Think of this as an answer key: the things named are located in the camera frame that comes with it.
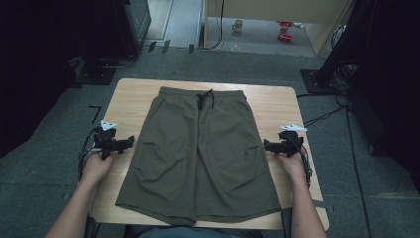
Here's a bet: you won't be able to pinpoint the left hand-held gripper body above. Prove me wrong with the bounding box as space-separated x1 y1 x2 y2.
93 119 125 162

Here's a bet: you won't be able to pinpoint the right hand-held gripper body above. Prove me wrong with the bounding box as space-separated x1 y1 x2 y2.
277 123 308 159

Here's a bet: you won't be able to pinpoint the olive green shorts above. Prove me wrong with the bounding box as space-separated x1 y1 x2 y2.
115 85 282 227

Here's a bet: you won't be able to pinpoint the person's right hand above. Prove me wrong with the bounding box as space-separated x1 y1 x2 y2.
276 151 309 182

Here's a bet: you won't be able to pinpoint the person's left hand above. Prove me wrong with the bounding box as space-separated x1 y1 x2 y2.
81 151 117 188

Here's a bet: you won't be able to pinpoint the black chair armrest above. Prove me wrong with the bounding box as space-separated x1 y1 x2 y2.
83 213 101 238
280 206 294 238

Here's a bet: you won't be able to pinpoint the black cabinet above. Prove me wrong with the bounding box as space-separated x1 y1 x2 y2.
122 0 153 58

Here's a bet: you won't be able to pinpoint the beige mug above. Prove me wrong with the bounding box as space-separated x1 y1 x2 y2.
231 19 245 34

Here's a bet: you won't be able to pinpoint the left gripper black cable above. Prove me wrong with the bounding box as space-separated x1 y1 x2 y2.
77 126 101 182

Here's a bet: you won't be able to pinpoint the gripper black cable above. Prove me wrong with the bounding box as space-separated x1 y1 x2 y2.
77 126 101 182
290 135 314 188

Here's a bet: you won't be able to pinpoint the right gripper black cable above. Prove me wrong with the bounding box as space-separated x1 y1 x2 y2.
290 135 314 188

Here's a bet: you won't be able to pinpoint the black floor cable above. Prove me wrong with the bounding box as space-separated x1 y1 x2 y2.
295 93 353 129

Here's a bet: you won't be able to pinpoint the black stand base plate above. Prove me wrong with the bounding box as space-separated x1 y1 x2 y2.
299 67 350 96
74 57 117 86

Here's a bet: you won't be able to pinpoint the black hanging cable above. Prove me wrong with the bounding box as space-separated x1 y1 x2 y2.
197 0 226 52

